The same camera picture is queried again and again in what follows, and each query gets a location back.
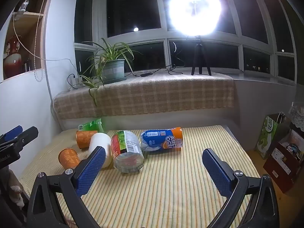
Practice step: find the clear cup with red-green label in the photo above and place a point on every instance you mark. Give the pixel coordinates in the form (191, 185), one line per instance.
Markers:
(127, 148)

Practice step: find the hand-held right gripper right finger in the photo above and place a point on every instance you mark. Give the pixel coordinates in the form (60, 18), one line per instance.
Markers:
(216, 173)

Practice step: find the green plastic bottle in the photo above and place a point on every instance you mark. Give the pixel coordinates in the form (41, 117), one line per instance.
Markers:
(93, 124)

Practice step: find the orange paper cup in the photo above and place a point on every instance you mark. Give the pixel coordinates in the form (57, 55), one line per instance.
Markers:
(84, 139)
(68, 158)

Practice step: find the white charger plug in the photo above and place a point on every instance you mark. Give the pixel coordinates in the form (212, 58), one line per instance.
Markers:
(76, 82)

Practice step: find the dark red cardboard box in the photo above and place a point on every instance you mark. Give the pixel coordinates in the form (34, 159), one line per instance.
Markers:
(282, 163)

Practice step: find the beige fuzzy cloth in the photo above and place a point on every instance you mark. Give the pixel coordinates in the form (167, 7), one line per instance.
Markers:
(16, 192)

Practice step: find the green paper bag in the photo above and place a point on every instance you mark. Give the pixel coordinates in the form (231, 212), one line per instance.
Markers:
(267, 135)

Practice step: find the striped yellow tablecloth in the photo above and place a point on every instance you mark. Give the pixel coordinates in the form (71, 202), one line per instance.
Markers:
(166, 190)

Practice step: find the white window frame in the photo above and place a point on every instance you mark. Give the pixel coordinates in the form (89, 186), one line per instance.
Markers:
(166, 34)

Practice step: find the spider plant in grey pot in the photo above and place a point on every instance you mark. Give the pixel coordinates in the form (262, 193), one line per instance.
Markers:
(114, 68)

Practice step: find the plaid beige cloth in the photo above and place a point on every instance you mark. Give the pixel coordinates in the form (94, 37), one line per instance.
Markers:
(161, 95)

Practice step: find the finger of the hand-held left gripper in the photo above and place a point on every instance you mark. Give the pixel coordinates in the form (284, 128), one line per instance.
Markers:
(26, 135)
(11, 134)

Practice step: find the black tripod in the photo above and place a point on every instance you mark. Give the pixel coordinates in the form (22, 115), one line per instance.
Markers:
(198, 54)

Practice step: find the white lace cloth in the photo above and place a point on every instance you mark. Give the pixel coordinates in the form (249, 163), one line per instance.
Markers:
(296, 116)

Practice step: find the wooden shelf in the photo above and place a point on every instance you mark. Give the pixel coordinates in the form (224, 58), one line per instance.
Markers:
(38, 28)

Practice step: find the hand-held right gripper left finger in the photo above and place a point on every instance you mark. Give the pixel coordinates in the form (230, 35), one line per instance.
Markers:
(91, 168)

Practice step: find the blue and orange cup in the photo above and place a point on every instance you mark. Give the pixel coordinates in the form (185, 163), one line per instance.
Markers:
(161, 139)

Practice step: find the white cup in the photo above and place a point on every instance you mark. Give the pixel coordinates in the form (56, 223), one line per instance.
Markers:
(101, 141)

